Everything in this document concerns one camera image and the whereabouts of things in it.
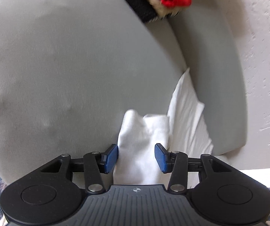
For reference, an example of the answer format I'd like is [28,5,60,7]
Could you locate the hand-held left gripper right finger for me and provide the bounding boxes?
[154,143,232,193]

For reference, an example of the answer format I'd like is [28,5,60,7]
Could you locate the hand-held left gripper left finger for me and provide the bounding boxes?
[41,144,119,194]

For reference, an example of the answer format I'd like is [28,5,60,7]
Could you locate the grey sofa backrest cushion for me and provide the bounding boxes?
[168,5,247,156]

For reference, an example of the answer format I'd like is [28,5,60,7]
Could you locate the grey sofa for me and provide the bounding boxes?
[0,0,247,186]

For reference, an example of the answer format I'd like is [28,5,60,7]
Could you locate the tan garment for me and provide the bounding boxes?
[146,0,180,18]

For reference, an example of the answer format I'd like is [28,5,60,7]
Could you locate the black and white patterned garment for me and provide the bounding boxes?
[109,0,166,24]

